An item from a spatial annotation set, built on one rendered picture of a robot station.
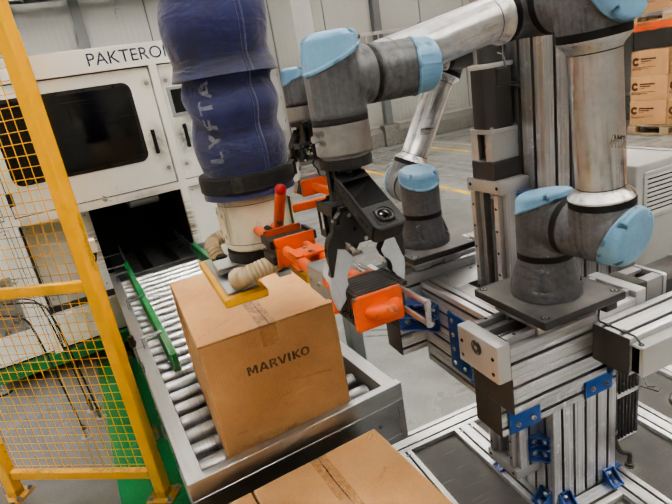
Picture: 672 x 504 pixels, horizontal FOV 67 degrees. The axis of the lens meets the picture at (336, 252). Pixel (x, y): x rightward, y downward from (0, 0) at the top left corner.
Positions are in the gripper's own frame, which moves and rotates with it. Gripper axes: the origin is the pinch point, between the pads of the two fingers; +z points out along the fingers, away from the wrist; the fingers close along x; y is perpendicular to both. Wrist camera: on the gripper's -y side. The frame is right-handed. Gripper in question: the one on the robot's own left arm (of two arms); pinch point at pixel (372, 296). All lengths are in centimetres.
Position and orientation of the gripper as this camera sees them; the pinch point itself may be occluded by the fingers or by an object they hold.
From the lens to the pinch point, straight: 72.6
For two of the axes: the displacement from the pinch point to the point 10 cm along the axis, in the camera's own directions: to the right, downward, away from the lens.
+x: -9.1, 2.6, -3.3
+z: 1.6, 9.3, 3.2
